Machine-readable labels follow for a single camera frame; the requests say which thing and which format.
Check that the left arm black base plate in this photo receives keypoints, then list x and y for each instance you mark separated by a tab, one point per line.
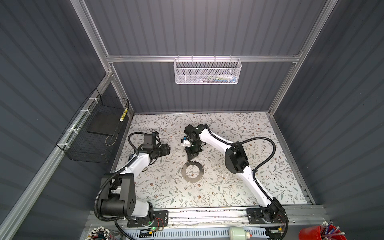
156	219

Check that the white mesh wall basket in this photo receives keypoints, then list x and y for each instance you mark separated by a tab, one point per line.
207	70

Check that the white slotted cable duct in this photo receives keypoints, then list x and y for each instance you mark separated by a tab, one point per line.
198	234

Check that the red bucket with pens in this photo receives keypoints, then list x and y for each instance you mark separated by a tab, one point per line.
326	231

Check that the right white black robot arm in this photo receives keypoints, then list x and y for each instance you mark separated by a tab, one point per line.
236	162

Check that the metal perforated ring disc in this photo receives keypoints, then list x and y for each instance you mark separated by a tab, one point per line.
192	171

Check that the yellow marker in basket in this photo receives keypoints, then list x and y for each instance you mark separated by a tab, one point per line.
123	114

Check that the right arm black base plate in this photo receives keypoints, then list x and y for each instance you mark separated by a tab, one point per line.
258	216

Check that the white cylinder canister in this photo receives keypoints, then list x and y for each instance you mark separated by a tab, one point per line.
237	233

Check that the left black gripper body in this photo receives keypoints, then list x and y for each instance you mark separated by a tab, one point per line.
163	150

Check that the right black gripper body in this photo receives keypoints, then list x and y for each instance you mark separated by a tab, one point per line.
194	147

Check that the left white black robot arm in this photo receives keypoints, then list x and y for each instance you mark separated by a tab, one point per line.
116	199

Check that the black wire wall basket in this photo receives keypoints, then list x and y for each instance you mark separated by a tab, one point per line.
96	132

